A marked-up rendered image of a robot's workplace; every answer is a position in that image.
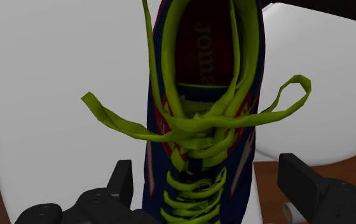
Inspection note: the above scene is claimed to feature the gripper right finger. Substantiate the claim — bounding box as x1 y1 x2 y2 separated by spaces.
277 153 356 224

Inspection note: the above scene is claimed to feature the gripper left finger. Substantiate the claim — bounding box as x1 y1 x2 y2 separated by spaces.
13 159 134 224

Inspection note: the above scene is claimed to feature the white paper roll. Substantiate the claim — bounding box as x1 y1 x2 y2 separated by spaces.
282 201 306 223

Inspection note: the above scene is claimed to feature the navy shoe with green laces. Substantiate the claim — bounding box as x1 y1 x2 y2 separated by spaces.
81 0 312 224

